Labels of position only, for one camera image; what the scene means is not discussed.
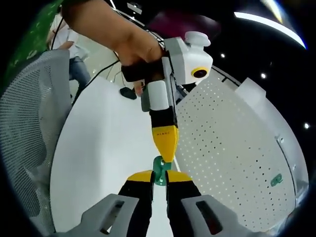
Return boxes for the white perforated mounting plate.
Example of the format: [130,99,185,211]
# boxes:
[172,73,301,237]

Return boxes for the white mesh office chair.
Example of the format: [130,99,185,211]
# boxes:
[0,49,74,234]

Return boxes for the green hook assembly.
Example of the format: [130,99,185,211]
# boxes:
[270,173,284,187]
[152,156,171,187]

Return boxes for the person's left hand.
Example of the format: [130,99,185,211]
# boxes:
[115,29,165,96]

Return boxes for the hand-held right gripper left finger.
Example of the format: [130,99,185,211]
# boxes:
[80,169,156,237]

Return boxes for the person's green patterned shirt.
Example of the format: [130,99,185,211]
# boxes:
[3,0,64,84]

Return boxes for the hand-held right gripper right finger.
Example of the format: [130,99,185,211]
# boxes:
[164,169,244,237]

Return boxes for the long ceiling light strip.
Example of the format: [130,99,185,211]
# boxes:
[233,11,308,49]

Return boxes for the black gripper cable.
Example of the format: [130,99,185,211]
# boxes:
[70,50,124,106]

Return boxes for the black oval device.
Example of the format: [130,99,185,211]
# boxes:
[119,87,137,101]

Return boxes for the round ceiling spotlights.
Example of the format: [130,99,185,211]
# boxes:
[219,53,311,129]

